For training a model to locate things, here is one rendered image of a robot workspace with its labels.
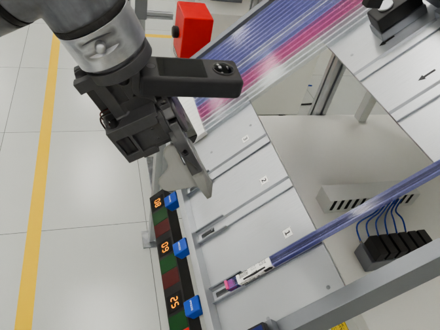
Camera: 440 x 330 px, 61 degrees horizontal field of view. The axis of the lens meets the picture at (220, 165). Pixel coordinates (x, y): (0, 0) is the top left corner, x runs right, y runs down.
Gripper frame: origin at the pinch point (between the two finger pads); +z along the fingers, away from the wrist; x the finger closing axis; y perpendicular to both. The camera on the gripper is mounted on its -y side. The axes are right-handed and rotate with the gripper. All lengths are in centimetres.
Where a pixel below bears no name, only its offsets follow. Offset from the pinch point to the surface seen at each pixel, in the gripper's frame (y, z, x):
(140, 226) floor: 45, 78, -58
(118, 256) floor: 54, 73, -45
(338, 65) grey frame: -40, 36, -49
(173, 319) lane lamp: 15.9, 20.2, 10.4
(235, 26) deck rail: -16, 10, -47
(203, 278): 8.0, 15.5, 8.2
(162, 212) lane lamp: 14.2, 19.7, -11.1
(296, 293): -4.7, 13.7, 16.6
